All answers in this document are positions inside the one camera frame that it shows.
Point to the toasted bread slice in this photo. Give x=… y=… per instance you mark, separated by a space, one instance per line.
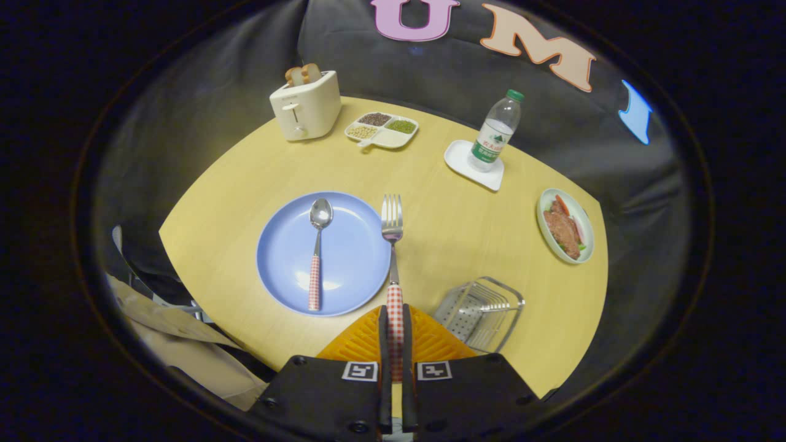
x=311 y=73
x=293 y=76

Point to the pale green plate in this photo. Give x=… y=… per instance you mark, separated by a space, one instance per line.
x=586 y=228

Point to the clear cutlery drain basket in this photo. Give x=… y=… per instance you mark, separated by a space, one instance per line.
x=480 y=313

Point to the clear water bottle green cap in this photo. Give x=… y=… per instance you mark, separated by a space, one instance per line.
x=495 y=138

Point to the sliced meat with vegetables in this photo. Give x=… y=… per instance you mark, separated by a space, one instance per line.
x=562 y=231

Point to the brown cardboard box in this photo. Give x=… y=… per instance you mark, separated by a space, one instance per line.
x=184 y=356

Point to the pale metal frame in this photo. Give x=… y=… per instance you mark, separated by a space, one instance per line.
x=118 y=237

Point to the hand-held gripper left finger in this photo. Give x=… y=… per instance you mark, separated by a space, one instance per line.
x=384 y=380

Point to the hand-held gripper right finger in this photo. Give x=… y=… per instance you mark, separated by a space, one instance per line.
x=408 y=380

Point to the white square coaster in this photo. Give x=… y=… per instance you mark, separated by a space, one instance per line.
x=457 y=157

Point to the white toaster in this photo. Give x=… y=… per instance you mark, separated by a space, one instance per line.
x=314 y=105

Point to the blue round plate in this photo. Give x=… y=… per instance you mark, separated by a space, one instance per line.
x=351 y=258

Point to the white divided dish with beans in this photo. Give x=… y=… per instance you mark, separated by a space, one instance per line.
x=388 y=140

